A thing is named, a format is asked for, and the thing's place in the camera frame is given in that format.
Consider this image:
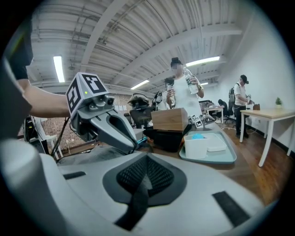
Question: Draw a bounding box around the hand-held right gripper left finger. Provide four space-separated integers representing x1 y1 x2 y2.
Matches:
57 152 148 236

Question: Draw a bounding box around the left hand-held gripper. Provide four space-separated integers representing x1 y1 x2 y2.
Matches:
65 71 139 155

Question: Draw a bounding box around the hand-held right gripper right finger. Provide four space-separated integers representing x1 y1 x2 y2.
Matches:
128 152 266 236

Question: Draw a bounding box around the grey backpack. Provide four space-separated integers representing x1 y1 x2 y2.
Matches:
56 142 154 231

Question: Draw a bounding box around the person's left forearm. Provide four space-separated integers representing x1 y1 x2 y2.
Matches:
17 79 70 118

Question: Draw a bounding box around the black office chair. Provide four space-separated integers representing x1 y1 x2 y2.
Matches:
128 108 153 130

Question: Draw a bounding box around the dark bundle on chair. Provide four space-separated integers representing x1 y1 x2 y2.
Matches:
127 93 151 108

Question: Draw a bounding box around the black storage box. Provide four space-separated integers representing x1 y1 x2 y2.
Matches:
142 124 193 153

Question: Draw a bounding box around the wooden box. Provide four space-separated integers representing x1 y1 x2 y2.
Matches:
150 107 190 132

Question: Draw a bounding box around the teal tray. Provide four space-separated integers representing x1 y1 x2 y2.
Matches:
179 130 238 165

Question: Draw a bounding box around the white plastic container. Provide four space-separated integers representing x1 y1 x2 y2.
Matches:
183 134 209 160

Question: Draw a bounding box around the white stool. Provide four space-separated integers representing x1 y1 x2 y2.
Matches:
43 134 63 160

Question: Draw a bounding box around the spare grey gripper device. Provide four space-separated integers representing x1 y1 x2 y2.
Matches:
189 113 217 129

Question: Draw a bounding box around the clear water bottle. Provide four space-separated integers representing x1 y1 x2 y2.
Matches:
183 66 200 95

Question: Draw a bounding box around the small white desk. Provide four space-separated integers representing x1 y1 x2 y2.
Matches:
205 106 224 124

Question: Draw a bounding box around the light wooden desk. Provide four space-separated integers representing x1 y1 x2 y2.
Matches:
239 107 295 168

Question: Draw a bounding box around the person's black shirt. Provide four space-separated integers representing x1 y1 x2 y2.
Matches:
3 15 34 80

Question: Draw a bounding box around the black cable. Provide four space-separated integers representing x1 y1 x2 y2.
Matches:
50 116 71 160

